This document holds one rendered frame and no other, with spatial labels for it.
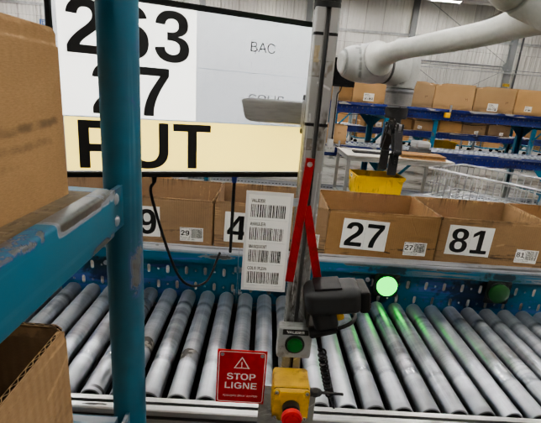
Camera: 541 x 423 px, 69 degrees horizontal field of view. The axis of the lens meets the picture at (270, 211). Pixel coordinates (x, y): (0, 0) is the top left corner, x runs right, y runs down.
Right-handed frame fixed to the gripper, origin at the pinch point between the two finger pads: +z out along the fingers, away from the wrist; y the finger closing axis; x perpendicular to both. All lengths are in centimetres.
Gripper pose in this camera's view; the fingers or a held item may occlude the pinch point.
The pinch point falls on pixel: (387, 166)
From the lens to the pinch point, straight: 145.5
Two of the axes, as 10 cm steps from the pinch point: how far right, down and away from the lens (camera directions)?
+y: 0.0, -2.9, 9.6
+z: -0.8, 9.5, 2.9
